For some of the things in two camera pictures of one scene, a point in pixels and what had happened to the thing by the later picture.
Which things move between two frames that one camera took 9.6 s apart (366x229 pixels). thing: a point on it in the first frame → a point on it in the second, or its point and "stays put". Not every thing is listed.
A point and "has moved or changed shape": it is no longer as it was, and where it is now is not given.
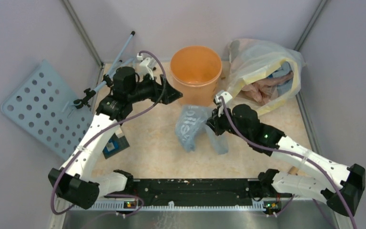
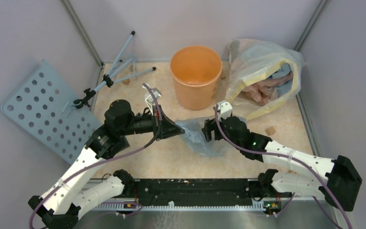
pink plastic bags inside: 265,90 stays put
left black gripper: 164,93 → 169,128
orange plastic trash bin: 196,71 stays put
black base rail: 200,192 stays put
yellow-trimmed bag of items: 262,74 stays put
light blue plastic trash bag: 191,123 has moved or changed shape
